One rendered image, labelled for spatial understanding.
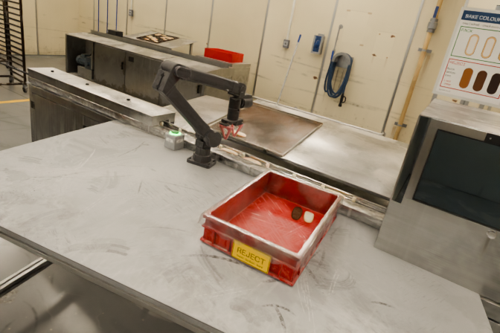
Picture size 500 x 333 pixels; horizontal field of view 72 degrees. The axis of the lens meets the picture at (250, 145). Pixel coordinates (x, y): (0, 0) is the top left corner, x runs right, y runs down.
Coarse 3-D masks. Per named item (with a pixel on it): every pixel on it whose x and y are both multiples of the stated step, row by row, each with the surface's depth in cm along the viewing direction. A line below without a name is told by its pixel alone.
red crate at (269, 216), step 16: (256, 208) 130; (272, 208) 132; (288, 208) 134; (304, 208) 136; (240, 224) 118; (256, 224) 119; (272, 224) 121; (288, 224) 123; (304, 224) 124; (208, 240) 105; (224, 240) 102; (272, 240) 112; (288, 240) 114; (304, 240) 115; (320, 240) 115; (272, 272) 96; (288, 272) 94
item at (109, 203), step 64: (128, 128) 190; (0, 192) 113; (64, 192) 119; (128, 192) 126; (192, 192) 134; (64, 256) 91; (128, 256) 94; (192, 256) 99; (320, 256) 109; (384, 256) 115; (192, 320) 80; (256, 320) 81; (320, 320) 85; (384, 320) 88; (448, 320) 92
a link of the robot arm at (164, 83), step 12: (168, 60) 133; (168, 72) 128; (156, 84) 131; (168, 84) 129; (168, 96) 132; (180, 96) 136; (180, 108) 139; (192, 108) 143; (192, 120) 146; (204, 132) 152; (216, 132) 155; (216, 144) 158
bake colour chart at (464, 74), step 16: (464, 16) 175; (480, 16) 171; (496, 16) 167; (464, 32) 176; (480, 32) 172; (496, 32) 168; (448, 48) 182; (464, 48) 177; (480, 48) 173; (496, 48) 170; (448, 64) 183; (464, 64) 179; (480, 64) 175; (496, 64) 171; (448, 80) 184; (464, 80) 180; (480, 80) 176; (496, 80) 172; (448, 96) 186; (464, 96) 181; (480, 96) 177; (496, 96) 173
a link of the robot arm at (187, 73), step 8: (176, 72) 128; (184, 72) 130; (192, 72) 137; (200, 72) 140; (192, 80) 138; (200, 80) 141; (208, 80) 144; (216, 80) 147; (224, 80) 151; (232, 80) 155; (224, 88) 153; (232, 88) 155
